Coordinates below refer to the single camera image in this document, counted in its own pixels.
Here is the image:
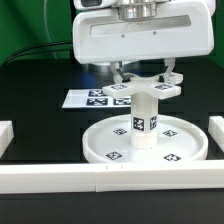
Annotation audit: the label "white marker sheet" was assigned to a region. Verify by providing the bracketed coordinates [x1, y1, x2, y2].
[63, 89, 131, 109]

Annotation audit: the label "white front fence bar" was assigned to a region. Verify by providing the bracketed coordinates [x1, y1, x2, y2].
[0, 160, 224, 194]

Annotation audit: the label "black cables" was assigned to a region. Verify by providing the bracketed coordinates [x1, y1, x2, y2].
[0, 0, 78, 68]

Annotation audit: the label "white right fence block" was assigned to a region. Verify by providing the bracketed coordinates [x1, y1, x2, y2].
[208, 116, 224, 153]

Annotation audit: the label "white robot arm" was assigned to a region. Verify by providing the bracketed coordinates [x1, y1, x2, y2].
[72, 0, 216, 73]

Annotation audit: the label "white cross-shaped table base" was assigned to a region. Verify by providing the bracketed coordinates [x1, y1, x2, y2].
[103, 72, 183, 99]

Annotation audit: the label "white left fence block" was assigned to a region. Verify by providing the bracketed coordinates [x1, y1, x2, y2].
[0, 121, 14, 158]

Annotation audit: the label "white round table top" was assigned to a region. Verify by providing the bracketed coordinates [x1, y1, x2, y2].
[82, 114, 208, 164]

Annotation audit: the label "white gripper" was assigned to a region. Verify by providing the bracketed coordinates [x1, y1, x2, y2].
[72, 0, 214, 82]

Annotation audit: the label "white fence block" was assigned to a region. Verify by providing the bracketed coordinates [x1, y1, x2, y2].
[208, 116, 224, 153]
[0, 121, 14, 158]

